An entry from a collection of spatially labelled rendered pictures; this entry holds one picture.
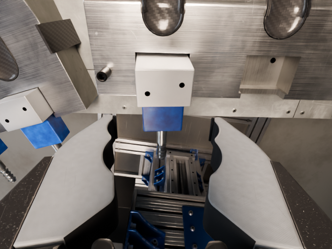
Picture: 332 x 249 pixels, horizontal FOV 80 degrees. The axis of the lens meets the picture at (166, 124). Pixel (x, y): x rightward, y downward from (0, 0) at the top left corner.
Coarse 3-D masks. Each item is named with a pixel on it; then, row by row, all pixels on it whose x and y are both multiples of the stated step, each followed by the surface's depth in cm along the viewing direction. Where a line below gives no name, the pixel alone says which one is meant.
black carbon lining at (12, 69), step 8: (0, 40) 22; (0, 48) 23; (0, 56) 23; (8, 56) 23; (0, 64) 24; (8, 64) 24; (16, 64) 23; (0, 72) 24; (8, 72) 24; (16, 72) 24; (8, 80) 24
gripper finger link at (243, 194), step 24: (216, 120) 12; (216, 144) 10; (240, 144) 10; (216, 168) 10; (240, 168) 8; (264, 168) 8; (216, 192) 7; (240, 192) 7; (264, 192) 7; (216, 216) 7; (240, 216) 6; (264, 216) 6; (288, 216) 6; (216, 240) 7; (240, 240) 6; (264, 240) 6; (288, 240) 6
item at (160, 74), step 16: (144, 64) 17; (160, 64) 17; (176, 64) 17; (144, 80) 17; (160, 80) 17; (176, 80) 17; (192, 80) 17; (144, 96) 18; (160, 96) 18; (176, 96) 18; (144, 112) 20; (160, 112) 20; (176, 112) 20; (144, 128) 22; (160, 128) 22; (176, 128) 22; (160, 144) 24
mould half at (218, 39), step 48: (96, 0) 17; (192, 0) 17; (240, 0) 17; (96, 48) 19; (144, 48) 19; (192, 48) 19; (240, 48) 19; (288, 48) 19; (192, 96) 21; (240, 96) 21; (288, 96) 21
